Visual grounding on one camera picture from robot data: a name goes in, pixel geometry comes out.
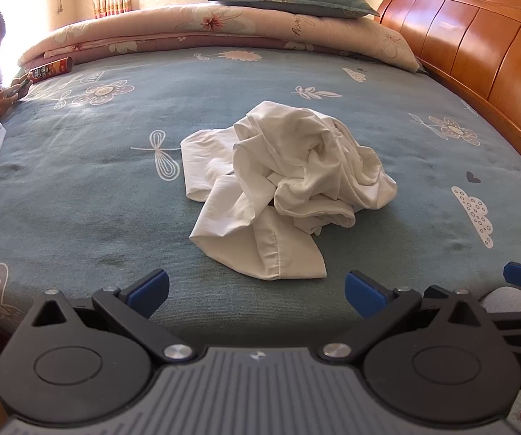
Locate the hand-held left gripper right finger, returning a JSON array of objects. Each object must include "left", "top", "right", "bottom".
[{"left": 319, "top": 270, "right": 488, "bottom": 364}]

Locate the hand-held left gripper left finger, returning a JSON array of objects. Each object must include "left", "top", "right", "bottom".
[{"left": 28, "top": 268, "right": 196, "bottom": 364}]

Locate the white printed long-sleeve shirt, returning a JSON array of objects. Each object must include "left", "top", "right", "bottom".
[{"left": 180, "top": 100, "right": 398, "bottom": 281}]

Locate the grey round object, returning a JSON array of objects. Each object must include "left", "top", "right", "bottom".
[{"left": 482, "top": 287, "right": 521, "bottom": 314}]

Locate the wooden headboard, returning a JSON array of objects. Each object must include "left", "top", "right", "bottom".
[{"left": 374, "top": 0, "right": 521, "bottom": 182}]

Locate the red chip can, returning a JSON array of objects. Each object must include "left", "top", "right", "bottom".
[{"left": 29, "top": 57, "right": 73, "bottom": 83}]

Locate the pink floral quilt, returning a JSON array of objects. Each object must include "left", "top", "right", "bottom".
[{"left": 18, "top": 2, "right": 427, "bottom": 73}]

